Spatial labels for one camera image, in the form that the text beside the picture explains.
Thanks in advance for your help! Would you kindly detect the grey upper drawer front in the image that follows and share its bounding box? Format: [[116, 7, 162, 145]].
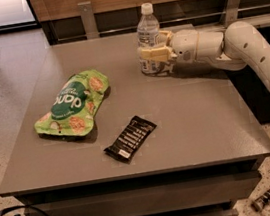
[[38, 171, 261, 216]]

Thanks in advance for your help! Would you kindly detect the green snack bag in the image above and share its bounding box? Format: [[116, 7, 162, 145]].
[[34, 69, 109, 137]]

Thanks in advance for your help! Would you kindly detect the clear plastic water bottle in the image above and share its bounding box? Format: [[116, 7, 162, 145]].
[[137, 3, 161, 75]]

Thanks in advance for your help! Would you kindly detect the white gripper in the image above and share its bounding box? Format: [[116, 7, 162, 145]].
[[137, 29, 224, 64]]

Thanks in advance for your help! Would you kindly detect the black candy bar wrapper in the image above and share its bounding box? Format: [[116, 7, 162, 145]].
[[104, 116, 157, 164]]

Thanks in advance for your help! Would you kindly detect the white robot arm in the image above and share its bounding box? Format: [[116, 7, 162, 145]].
[[137, 21, 270, 93]]

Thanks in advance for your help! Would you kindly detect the left metal bracket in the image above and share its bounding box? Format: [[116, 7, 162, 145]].
[[77, 1, 100, 40]]

